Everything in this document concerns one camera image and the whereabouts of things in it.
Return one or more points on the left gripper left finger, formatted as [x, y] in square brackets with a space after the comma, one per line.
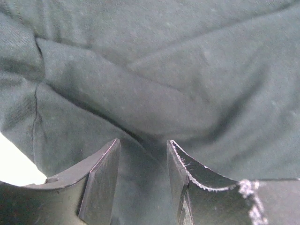
[80, 195]

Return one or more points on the black t shirt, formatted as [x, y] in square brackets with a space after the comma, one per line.
[219, 77]

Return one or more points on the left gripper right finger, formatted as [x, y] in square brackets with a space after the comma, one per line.
[202, 196]

